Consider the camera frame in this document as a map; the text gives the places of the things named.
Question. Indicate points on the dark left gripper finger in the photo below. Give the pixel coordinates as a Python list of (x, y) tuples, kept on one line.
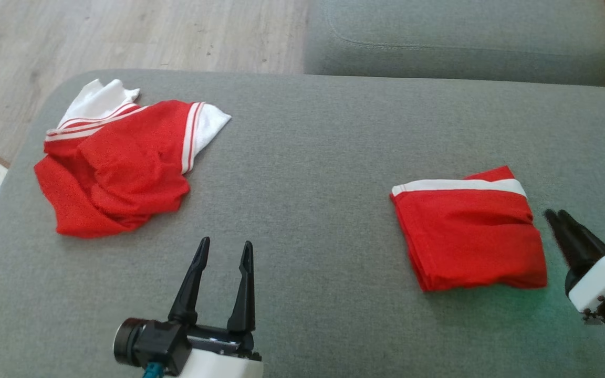
[(189, 294), (244, 299)]

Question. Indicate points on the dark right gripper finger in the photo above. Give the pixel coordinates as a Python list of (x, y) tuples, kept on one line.
[(565, 244), (588, 242)]

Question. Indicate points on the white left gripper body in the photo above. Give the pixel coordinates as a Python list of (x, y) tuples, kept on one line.
[(218, 362)]

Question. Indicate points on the red shorts with white band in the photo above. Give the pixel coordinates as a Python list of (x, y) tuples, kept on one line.
[(470, 236)]

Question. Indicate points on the red jersey with white sleeves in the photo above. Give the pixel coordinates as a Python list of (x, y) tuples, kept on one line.
[(134, 163)]

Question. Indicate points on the large grey sofa seat cushion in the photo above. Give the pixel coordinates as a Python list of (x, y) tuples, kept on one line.
[(308, 184)]

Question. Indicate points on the small grey sofa cushion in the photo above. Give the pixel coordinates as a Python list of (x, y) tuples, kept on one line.
[(460, 42)]

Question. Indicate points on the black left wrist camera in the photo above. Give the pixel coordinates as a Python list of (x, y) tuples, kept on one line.
[(150, 341)]

